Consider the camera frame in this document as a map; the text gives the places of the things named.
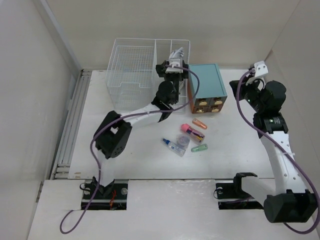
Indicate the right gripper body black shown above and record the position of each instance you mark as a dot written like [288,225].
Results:
[251,91]

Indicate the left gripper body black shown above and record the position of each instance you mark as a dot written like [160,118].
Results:
[176,79]

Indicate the teal orange drawer box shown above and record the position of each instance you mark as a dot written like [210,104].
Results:
[206,88]

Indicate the orange translucent capsule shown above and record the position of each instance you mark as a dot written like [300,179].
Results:
[199,124]

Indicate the pink cap clear tube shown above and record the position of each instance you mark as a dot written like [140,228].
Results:
[196,135]

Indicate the purple round container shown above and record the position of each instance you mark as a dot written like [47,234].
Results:
[183,141]

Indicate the grey setup guide booklet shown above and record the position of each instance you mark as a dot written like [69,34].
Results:
[181,85]

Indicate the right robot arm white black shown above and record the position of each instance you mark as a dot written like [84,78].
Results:
[289,201]

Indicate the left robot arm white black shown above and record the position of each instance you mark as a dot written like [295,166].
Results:
[113,133]

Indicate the green translucent capsule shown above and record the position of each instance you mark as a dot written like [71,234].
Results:
[199,148]

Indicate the blue cap spray bottle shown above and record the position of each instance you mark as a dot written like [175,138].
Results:
[174,147]

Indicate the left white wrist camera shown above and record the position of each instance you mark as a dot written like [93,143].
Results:
[173,66]

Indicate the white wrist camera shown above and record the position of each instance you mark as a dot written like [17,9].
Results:
[173,66]
[260,69]

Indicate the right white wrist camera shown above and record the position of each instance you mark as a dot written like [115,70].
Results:
[260,69]

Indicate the white wire desk organizer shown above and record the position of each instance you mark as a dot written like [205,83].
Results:
[131,77]

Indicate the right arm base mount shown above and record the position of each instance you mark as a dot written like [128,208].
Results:
[230,195]

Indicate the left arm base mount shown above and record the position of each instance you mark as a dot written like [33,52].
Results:
[112,197]

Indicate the aluminium rail frame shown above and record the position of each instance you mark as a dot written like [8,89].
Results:
[63,156]

